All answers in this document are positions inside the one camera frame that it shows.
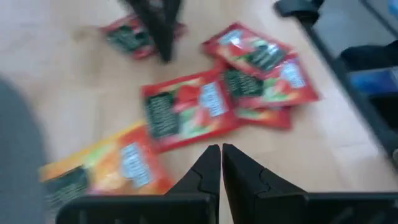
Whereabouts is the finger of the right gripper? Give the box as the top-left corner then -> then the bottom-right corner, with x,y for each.
119,0 -> 170,62
161,0 -> 184,62

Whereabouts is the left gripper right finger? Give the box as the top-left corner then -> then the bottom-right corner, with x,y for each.
221,142 -> 398,224

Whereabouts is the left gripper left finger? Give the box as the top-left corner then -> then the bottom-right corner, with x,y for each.
55,144 -> 222,224

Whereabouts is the orange mango tea packet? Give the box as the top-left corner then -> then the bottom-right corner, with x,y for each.
38,122 -> 175,208

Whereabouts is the round grey woven placemat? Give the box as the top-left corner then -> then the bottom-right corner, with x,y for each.
0,77 -> 48,224

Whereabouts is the black aluminium table frame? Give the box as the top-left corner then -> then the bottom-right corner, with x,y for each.
273,0 -> 398,162

